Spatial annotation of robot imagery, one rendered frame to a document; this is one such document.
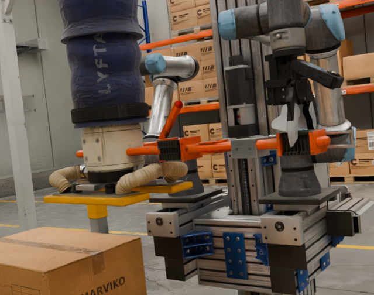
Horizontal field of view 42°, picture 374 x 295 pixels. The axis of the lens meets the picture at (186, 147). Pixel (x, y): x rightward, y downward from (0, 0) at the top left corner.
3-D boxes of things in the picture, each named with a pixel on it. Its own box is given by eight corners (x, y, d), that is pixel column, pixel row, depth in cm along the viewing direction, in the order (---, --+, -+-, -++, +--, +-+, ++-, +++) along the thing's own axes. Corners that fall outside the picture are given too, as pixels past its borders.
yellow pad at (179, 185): (92, 192, 159) (91, 177, 159) (115, 187, 167) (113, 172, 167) (172, 194, 138) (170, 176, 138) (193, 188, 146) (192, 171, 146)
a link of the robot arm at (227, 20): (262, 17, 164) (213, 1, 119) (295, 11, 159) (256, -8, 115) (266, 52, 165) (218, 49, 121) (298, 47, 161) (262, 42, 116)
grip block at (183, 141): (156, 162, 128) (154, 140, 128) (179, 157, 136) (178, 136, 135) (181, 161, 123) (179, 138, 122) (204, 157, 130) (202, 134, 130)
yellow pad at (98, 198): (43, 202, 144) (41, 186, 144) (70, 196, 152) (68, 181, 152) (124, 206, 123) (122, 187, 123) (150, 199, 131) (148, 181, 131)
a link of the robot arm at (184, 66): (210, 78, 222) (158, 78, 178) (189, 81, 227) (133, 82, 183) (208, 52, 221) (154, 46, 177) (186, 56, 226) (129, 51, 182)
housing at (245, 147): (230, 158, 115) (229, 140, 115) (246, 155, 121) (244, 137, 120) (256, 158, 111) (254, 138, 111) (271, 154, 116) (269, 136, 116)
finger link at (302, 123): (298, 137, 117) (288, 102, 113) (321, 136, 113) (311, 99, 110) (292, 143, 115) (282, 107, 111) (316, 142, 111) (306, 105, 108)
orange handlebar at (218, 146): (51, 161, 159) (50, 150, 159) (119, 151, 182) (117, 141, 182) (323, 150, 101) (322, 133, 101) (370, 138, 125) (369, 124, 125)
